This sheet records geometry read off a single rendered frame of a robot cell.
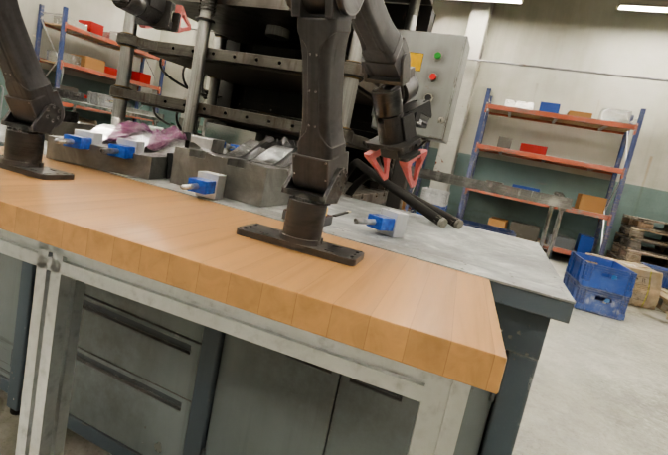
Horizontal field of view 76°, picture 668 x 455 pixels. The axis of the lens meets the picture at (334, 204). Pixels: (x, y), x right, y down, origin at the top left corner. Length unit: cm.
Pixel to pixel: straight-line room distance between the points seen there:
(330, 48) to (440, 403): 46
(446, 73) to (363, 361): 139
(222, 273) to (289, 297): 9
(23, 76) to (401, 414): 96
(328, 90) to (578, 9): 752
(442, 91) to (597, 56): 623
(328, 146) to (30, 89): 59
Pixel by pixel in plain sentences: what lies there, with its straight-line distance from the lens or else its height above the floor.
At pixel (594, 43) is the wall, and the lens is 793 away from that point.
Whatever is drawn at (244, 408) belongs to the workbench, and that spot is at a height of 34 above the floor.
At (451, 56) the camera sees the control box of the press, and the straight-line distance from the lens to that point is 177.
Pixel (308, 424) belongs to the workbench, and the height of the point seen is 37.
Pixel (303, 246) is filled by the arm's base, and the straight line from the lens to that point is 65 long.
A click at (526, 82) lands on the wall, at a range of 773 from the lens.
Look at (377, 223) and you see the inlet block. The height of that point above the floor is 83.
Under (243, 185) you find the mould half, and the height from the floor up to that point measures 84.
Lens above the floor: 96
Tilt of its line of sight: 7 degrees down
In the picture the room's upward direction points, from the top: 12 degrees clockwise
